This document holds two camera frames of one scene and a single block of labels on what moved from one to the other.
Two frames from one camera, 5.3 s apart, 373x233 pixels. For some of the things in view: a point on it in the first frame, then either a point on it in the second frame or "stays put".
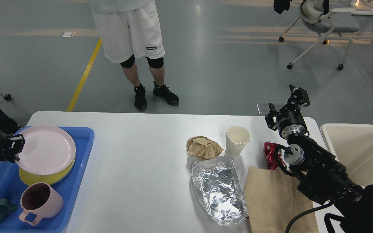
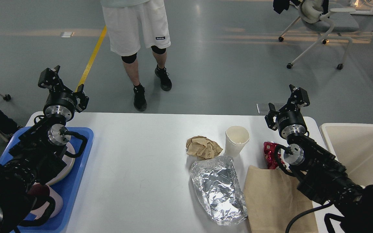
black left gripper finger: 16,143 to 49,79
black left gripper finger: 11,158 to 82,100
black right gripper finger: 299,95 stays put
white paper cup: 237,138 stays put
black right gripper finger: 269,117 stays put
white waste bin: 366,151 stays put
